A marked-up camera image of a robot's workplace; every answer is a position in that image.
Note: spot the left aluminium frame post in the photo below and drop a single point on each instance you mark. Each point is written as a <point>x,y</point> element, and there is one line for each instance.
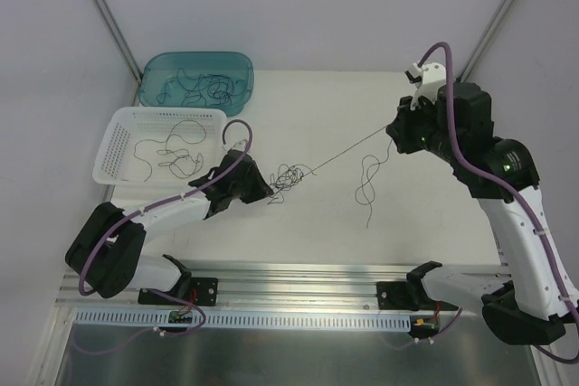
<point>114,30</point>

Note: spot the teal translucent plastic tub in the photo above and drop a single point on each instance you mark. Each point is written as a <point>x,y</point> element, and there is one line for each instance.
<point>216,80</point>

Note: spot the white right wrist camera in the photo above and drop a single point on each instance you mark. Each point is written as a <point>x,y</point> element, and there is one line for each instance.
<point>427,79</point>

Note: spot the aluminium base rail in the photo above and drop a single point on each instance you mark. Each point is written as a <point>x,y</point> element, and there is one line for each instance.
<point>307,288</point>

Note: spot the aluminium frame post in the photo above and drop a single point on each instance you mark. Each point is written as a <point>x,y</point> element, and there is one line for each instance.
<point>487,37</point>
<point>114,30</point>

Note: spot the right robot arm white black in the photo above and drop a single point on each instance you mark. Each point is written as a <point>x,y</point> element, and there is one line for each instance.
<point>525,301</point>

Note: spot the white perforated plastic basket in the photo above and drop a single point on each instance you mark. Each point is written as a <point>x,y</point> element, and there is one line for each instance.
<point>159,147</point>

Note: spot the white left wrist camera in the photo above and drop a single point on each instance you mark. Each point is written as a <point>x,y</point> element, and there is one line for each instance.
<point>237,146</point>

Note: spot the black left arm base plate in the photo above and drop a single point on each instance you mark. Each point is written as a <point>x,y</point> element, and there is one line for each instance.
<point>199,291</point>

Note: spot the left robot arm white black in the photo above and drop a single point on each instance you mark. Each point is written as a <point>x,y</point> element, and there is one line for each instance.
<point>107,253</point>

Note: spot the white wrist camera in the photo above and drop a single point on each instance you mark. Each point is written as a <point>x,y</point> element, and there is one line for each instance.
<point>427,79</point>
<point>237,146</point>

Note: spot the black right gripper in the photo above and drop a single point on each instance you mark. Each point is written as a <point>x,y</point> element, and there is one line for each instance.
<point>408,128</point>

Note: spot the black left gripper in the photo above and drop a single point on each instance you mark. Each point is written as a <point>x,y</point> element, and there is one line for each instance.
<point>240,178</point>

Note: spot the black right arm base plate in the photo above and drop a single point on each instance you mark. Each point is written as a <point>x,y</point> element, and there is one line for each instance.
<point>402,295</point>

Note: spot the right aluminium frame post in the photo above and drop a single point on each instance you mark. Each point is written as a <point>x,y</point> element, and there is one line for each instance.
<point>487,37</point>

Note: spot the white slotted cable duct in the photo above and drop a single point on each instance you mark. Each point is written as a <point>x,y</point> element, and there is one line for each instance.
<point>244,320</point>

